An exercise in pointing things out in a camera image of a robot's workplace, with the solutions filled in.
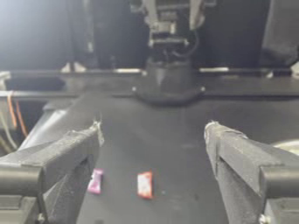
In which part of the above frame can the purple candy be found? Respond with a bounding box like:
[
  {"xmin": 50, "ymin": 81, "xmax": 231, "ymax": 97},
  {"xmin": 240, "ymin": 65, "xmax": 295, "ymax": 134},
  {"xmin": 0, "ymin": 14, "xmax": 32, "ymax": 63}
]
[{"xmin": 87, "ymin": 168, "xmax": 105, "ymax": 195}]

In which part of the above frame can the red candy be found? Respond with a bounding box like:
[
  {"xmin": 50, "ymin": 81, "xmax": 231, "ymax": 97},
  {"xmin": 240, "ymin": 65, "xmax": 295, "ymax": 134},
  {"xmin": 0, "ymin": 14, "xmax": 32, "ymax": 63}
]
[{"xmin": 136, "ymin": 171, "xmax": 155, "ymax": 200}]

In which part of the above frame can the steel bowl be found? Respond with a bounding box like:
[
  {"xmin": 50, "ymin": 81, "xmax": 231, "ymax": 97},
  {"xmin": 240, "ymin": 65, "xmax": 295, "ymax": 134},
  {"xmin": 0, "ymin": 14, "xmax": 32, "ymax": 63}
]
[{"xmin": 269, "ymin": 139, "xmax": 299, "ymax": 156}]

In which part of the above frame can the orange cable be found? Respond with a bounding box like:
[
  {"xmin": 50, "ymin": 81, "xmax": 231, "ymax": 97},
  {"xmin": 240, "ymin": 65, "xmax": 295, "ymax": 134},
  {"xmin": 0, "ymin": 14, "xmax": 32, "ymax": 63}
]
[
  {"xmin": 13, "ymin": 100, "xmax": 29, "ymax": 138},
  {"xmin": 5, "ymin": 90, "xmax": 20, "ymax": 130}
]

